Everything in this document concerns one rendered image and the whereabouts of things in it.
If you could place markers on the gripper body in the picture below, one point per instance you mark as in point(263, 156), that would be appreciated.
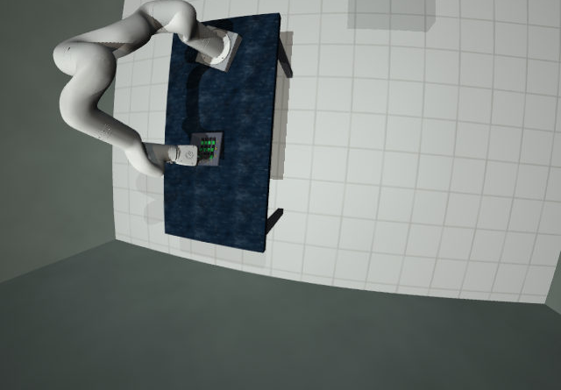
point(186, 155)

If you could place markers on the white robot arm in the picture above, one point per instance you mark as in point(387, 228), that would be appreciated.
point(96, 68)

